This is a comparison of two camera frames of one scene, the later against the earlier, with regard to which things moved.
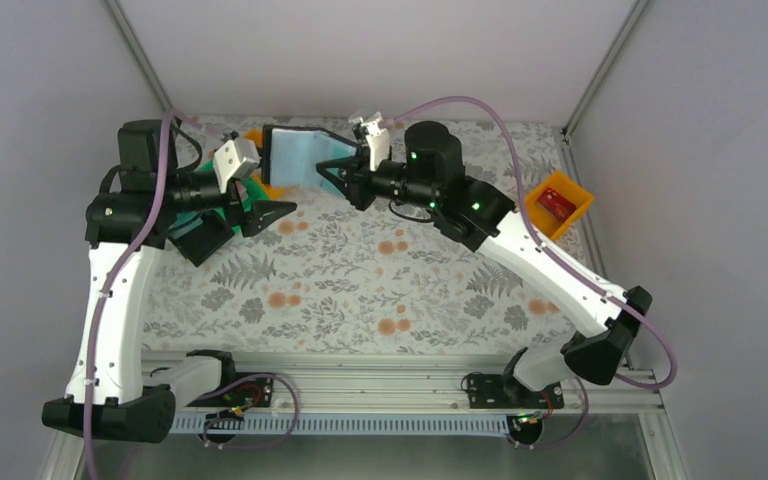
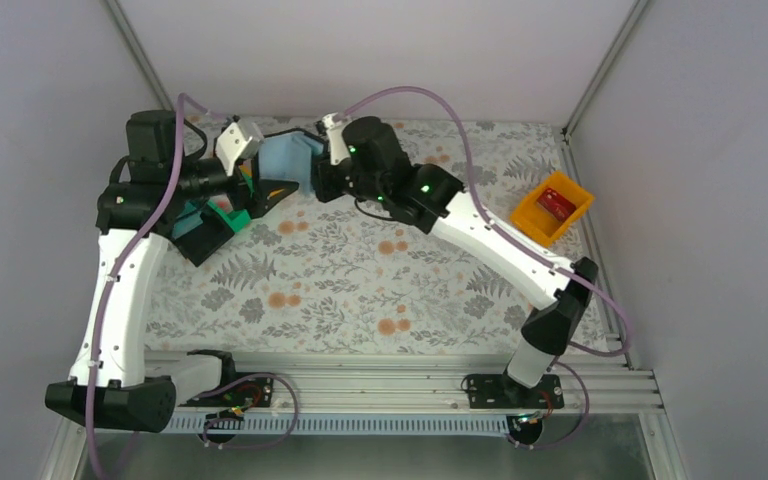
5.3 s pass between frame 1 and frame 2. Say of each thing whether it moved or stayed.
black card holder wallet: stayed
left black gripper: moved
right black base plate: stayed
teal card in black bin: stayed
